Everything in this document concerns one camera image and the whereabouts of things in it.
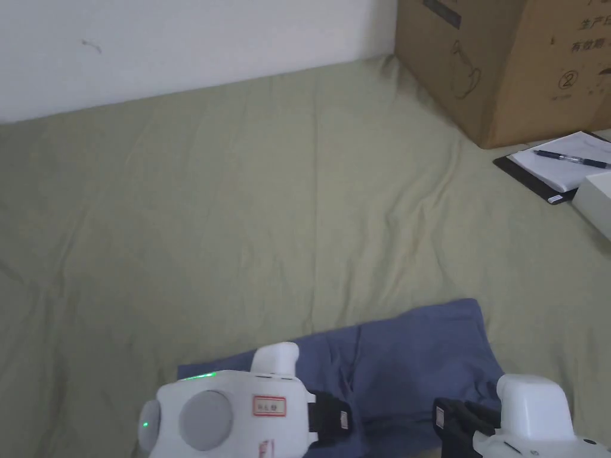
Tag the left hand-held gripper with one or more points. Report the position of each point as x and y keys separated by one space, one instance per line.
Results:
x=224 y=420

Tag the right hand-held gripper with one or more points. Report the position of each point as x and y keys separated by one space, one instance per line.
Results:
x=534 y=420

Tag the dark blue garment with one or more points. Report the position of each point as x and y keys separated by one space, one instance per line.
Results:
x=410 y=358

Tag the bed with pale green sheet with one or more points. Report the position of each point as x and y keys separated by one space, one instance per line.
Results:
x=238 y=200

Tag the black notebook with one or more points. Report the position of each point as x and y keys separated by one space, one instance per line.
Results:
x=527 y=180

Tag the white flat box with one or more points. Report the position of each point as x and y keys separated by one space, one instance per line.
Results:
x=596 y=198

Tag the white paper sheets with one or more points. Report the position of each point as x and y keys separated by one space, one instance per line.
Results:
x=553 y=172

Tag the dark blue pen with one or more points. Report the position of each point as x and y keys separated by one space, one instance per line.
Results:
x=570 y=158

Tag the brown cardboard carton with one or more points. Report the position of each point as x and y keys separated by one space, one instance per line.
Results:
x=515 y=71

